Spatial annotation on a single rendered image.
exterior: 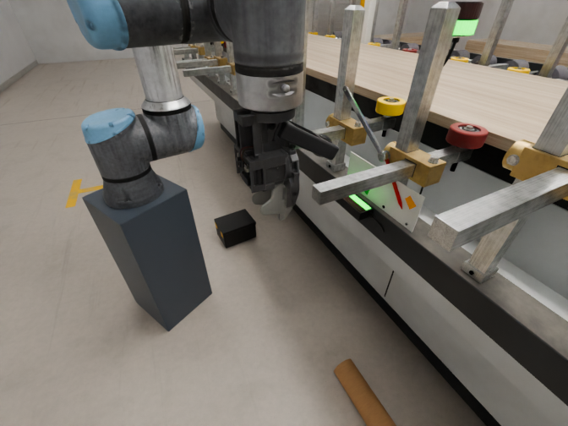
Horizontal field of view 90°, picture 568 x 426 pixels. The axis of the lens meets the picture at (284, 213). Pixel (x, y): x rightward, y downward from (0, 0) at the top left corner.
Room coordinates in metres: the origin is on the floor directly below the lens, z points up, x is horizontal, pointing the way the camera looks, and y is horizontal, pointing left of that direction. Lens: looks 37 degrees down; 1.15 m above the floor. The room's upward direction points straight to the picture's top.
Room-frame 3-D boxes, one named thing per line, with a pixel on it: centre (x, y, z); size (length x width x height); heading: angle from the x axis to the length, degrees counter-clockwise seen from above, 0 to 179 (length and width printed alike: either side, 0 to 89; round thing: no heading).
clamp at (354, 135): (0.82, -0.18, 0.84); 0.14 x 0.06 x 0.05; 27
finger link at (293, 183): (0.40, -0.01, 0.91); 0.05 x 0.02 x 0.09; 27
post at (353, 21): (0.84, -0.17, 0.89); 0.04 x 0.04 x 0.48; 27
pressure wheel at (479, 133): (0.64, -0.43, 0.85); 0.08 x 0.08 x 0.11
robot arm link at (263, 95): (0.41, 0.02, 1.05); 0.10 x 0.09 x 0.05; 27
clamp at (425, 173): (0.59, -0.30, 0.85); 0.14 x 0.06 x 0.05; 27
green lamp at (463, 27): (0.63, -0.32, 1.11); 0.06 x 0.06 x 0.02
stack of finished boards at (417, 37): (8.77, -3.07, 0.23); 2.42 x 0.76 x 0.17; 115
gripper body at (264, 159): (0.41, 0.03, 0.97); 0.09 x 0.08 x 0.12; 117
